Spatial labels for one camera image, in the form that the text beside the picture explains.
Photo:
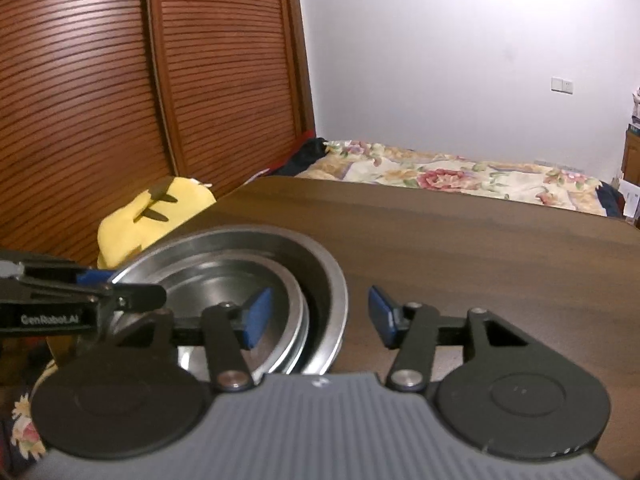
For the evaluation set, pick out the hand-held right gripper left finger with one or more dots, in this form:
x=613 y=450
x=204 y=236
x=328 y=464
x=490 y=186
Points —
x=257 y=317

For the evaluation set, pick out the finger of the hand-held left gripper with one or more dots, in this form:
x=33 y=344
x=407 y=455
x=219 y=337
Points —
x=140 y=297
x=95 y=276

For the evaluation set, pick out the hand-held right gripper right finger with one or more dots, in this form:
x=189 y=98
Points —
x=382 y=315

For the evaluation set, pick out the large steel bowl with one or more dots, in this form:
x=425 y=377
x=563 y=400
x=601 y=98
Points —
x=330 y=285

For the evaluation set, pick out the yellow plush toy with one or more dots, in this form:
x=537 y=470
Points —
x=150 y=215

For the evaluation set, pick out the dark navy quilt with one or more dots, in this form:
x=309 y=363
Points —
x=302 y=157

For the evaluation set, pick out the wooden louvered wardrobe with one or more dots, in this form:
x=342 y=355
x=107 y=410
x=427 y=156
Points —
x=100 y=85

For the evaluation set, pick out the white paper bag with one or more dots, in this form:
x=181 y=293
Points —
x=631 y=200

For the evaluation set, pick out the wooden cabinet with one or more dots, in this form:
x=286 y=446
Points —
x=632 y=155

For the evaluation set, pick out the pile of folded cloth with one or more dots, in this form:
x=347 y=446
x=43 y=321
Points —
x=636 y=105

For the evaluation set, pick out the white wall switch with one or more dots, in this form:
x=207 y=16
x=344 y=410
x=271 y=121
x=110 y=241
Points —
x=562 y=85

